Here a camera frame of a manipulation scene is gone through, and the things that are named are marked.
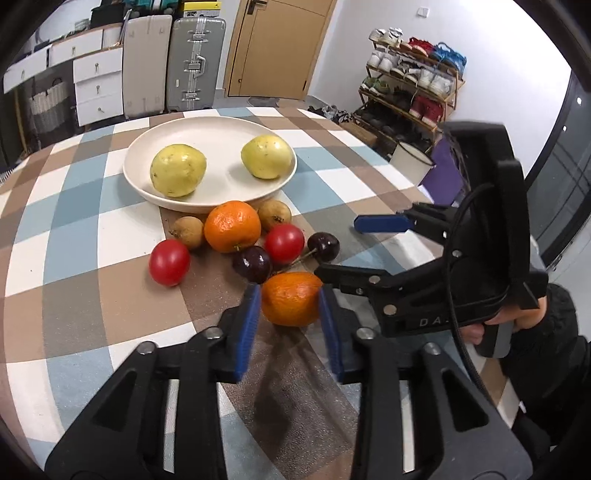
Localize checked tablecloth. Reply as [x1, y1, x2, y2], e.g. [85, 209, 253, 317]
[0, 106, 522, 480]

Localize silver suitcase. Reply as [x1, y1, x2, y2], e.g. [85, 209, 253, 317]
[166, 17, 227, 112]

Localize orange mandarin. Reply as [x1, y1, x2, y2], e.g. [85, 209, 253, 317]
[204, 200, 262, 254]
[261, 272, 324, 328]

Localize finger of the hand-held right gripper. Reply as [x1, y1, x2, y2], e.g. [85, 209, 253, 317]
[314, 262, 416, 308]
[354, 202, 462, 250]

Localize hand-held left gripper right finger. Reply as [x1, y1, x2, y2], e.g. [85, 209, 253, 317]
[318, 285, 534, 480]

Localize dark red cherry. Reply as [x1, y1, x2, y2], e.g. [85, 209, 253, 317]
[232, 246, 272, 284]
[307, 232, 341, 265]

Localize wooden shoe rack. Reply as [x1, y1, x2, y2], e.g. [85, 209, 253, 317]
[353, 28, 467, 155]

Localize white drawer dresser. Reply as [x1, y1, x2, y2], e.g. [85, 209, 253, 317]
[4, 24, 125, 127]

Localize dark glass door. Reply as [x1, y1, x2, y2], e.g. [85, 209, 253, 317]
[526, 71, 591, 273]

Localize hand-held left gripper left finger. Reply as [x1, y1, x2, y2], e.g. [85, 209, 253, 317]
[45, 284, 262, 480]

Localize cream round plate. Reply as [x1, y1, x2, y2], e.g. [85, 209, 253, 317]
[122, 116, 297, 214]

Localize black cable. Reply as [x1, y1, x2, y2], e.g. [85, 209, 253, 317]
[445, 182, 499, 407]

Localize wooden door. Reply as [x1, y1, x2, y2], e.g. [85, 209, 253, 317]
[223, 0, 338, 99]

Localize white enamel bucket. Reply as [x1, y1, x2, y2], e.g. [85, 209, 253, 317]
[390, 141, 435, 186]

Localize loose shoes on floor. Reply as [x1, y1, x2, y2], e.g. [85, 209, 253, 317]
[308, 104, 354, 124]

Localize brown longan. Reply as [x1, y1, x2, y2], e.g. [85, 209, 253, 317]
[257, 200, 293, 232]
[170, 215, 205, 250]

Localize purple bag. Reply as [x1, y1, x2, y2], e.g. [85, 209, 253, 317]
[422, 137, 465, 206]

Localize person's right hand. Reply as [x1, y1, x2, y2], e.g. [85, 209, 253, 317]
[463, 295, 550, 347]

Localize red cherry tomato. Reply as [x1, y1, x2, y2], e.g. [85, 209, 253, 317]
[148, 239, 191, 287]
[264, 224, 305, 265]

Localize person's right forearm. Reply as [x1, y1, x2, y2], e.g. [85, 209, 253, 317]
[501, 282, 591, 462]

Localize beige suitcase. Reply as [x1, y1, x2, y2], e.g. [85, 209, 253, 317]
[124, 15, 172, 118]

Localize woven laundry basket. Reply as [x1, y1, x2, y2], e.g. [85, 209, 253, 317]
[25, 79, 70, 136]

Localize black bag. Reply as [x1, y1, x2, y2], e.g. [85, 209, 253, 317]
[90, 4, 126, 27]

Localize yellow-green guava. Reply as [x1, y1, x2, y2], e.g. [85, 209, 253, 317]
[241, 135, 295, 180]
[150, 144, 207, 198]

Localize yellow and black box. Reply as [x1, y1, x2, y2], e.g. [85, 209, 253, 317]
[182, 0, 220, 19]

